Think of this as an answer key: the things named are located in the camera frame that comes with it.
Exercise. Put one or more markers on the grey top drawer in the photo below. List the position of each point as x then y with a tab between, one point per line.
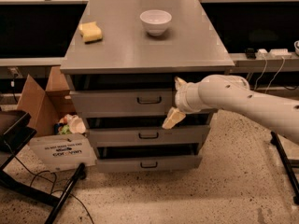
120	103

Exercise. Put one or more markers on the crumpled items in box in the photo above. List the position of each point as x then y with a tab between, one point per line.
70	124

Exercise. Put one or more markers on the black stand leg right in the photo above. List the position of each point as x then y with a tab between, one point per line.
289	166

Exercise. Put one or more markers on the white ceramic bowl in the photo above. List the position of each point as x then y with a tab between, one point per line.
155	21

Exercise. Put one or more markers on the white power strip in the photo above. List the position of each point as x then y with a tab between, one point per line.
274	53

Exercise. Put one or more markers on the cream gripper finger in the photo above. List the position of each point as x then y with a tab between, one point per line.
179	82
173	117

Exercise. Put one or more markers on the grey middle drawer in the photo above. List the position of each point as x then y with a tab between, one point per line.
126	137

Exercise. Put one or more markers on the yellow sponge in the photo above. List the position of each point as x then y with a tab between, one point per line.
90	32

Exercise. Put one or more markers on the black top drawer handle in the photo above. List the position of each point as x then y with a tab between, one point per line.
149	100

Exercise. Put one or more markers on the grey drawer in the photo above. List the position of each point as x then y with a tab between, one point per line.
165	163
126	137
120	103

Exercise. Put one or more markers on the black adapter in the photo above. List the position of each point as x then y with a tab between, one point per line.
250	53

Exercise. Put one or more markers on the grey bottom drawer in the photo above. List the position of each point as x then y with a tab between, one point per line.
165	163

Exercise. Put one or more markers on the grey drawer cabinet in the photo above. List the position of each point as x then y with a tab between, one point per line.
128	58

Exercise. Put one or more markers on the brown cardboard box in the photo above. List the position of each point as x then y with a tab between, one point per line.
59	152

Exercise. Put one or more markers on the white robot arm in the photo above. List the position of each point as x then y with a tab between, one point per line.
232	93

